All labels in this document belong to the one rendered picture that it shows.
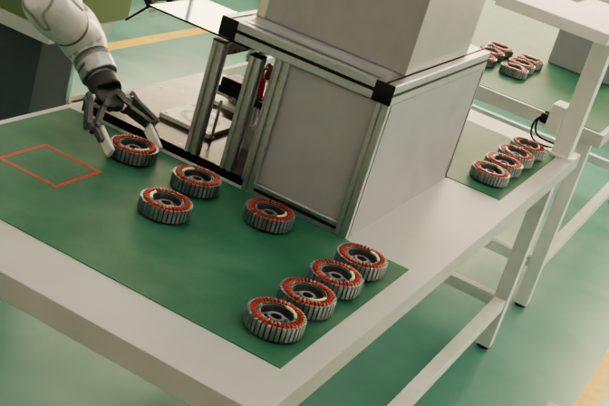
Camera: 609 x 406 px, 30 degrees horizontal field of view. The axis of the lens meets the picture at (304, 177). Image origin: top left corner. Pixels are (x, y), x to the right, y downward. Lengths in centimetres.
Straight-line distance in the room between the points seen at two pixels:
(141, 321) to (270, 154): 72
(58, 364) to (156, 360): 133
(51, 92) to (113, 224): 141
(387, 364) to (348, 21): 145
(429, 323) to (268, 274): 183
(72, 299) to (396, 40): 96
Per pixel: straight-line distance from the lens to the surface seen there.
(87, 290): 204
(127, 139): 265
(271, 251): 236
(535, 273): 438
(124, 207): 238
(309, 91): 251
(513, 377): 391
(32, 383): 312
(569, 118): 367
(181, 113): 290
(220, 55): 261
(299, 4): 261
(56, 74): 365
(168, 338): 196
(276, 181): 259
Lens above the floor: 173
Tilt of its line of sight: 20 degrees down
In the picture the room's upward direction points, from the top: 17 degrees clockwise
